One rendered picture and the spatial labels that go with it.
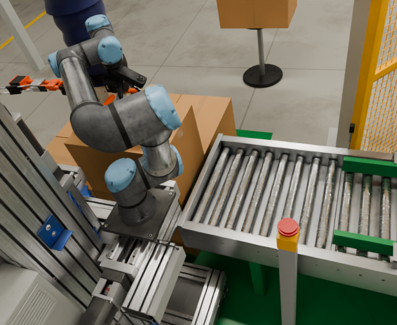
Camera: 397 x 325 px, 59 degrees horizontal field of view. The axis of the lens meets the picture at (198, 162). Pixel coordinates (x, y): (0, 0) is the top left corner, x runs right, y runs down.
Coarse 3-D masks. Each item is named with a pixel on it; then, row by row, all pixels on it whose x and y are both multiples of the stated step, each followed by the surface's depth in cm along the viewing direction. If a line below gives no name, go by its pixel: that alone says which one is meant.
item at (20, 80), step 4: (16, 76) 195; (20, 76) 194; (24, 76) 193; (28, 76) 193; (12, 80) 192; (16, 80) 192; (20, 80) 191; (24, 80) 191; (12, 84) 192; (16, 84) 190; (20, 84) 189; (20, 88) 192; (24, 88) 192
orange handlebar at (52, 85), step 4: (28, 80) 192; (32, 80) 191; (52, 80) 186; (56, 80) 185; (24, 84) 189; (28, 84) 188; (44, 84) 185; (48, 84) 183; (52, 84) 182; (56, 84) 187; (48, 88) 184; (52, 88) 183; (56, 88) 182; (132, 88) 166; (128, 92) 167; (132, 92) 166; (136, 92) 166; (112, 96) 165; (108, 100) 163; (112, 100) 165; (104, 104) 161
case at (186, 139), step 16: (192, 112) 193; (192, 128) 196; (64, 144) 189; (80, 144) 185; (176, 144) 179; (192, 144) 199; (80, 160) 196; (96, 160) 190; (112, 160) 184; (192, 160) 202; (96, 176) 203; (192, 176) 205
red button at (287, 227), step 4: (280, 220) 121; (284, 220) 120; (288, 220) 120; (292, 220) 119; (280, 224) 119; (284, 224) 119; (288, 224) 118; (292, 224) 118; (296, 224) 118; (280, 228) 118; (284, 228) 118; (288, 228) 117; (292, 228) 117; (296, 228) 117; (280, 232) 118; (284, 232) 117; (288, 232) 116; (292, 232) 116; (296, 232) 117; (284, 236) 117; (288, 236) 117; (292, 236) 117
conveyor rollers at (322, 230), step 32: (224, 160) 214; (256, 160) 210; (224, 192) 196; (256, 192) 192; (288, 192) 189; (352, 192) 182; (384, 192) 177; (320, 224) 171; (384, 224) 165; (384, 256) 155
